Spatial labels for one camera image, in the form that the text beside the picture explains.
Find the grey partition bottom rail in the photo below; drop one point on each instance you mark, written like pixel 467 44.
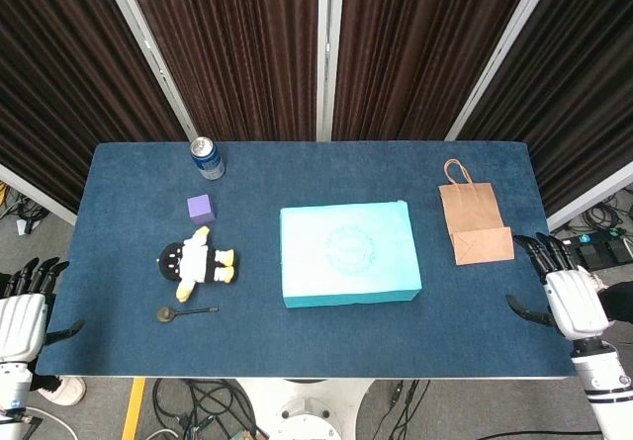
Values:
pixel 39 195
pixel 588 195

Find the grey upright partition post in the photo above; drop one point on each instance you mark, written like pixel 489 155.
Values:
pixel 327 54

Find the black trouser leg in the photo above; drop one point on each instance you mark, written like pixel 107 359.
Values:
pixel 618 301

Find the grey slanted partition post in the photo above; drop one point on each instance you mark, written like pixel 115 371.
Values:
pixel 494 54
pixel 148 49

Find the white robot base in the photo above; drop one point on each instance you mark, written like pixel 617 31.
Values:
pixel 306 410

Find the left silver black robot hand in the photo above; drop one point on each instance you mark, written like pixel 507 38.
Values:
pixel 20 321

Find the dark brown pleated curtain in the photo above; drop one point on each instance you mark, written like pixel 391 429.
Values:
pixel 583 74
pixel 415 54
pixel 59 74
pixel 237 54

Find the black spoon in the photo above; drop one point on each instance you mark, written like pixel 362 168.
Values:
pixel 165 314

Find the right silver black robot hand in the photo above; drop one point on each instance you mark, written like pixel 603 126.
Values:
pixel 576 301

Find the purple cube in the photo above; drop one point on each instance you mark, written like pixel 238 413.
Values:
pixel 200 210

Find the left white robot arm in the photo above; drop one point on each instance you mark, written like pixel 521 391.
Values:
pixel 14 390

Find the blue soda can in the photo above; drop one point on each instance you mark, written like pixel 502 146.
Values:
pixel 208 163

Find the white black sneaker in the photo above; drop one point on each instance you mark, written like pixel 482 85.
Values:
pixel 596 282

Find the yellow floor tape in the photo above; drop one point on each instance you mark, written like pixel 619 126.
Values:
pixel 132 410

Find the black white penguin plush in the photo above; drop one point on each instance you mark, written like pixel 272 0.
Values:
pixel 195 262

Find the brown paper bag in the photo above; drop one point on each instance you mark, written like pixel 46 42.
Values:
pixel 470 212

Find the dark blue table cloth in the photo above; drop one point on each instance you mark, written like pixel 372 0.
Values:
pixel 306 341

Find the light blue shoe box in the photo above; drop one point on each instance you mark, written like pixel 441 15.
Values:
pixel 346 257

